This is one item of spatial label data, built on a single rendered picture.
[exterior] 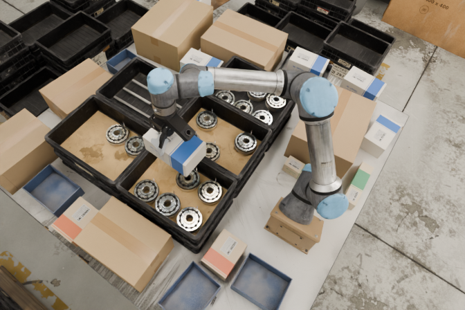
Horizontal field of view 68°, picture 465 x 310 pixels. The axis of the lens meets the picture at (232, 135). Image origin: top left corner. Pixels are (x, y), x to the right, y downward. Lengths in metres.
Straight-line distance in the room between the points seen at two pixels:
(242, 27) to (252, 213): 1.05
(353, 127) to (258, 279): 0.81
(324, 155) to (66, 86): 1.29
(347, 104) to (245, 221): 0.76
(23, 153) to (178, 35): 0.97
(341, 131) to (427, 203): 1.30
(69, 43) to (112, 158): 1.25
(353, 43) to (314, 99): 1.73
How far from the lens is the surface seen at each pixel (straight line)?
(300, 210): 1.46
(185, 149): 1.25
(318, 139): 1.19
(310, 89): 1.10
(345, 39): 2.81
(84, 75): 1.93
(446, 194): 2.96
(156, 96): 1.04
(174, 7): 2.18
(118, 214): 1.49
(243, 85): 1.19
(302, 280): 1.59
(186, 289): 1.53
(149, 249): 1.42
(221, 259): 1.48
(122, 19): 2.98
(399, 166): 2.89
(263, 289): 1.55
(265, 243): 1.59
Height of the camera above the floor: 2.22
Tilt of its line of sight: 57 degrees down
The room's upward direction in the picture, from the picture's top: 7 degrees clockwise
